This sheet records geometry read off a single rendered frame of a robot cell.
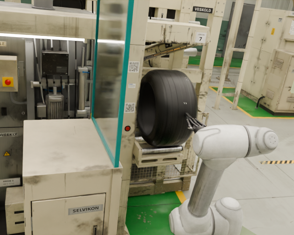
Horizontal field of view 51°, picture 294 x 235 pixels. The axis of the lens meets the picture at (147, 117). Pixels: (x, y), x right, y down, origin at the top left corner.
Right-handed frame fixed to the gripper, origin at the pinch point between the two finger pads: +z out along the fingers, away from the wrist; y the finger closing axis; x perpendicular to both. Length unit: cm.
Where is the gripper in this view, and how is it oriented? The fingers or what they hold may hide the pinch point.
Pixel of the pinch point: (188, 117)
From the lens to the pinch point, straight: 207.2
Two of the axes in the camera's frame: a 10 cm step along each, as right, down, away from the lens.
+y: -9.3, 0.3, -3.6
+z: -3.2, -5.1, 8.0
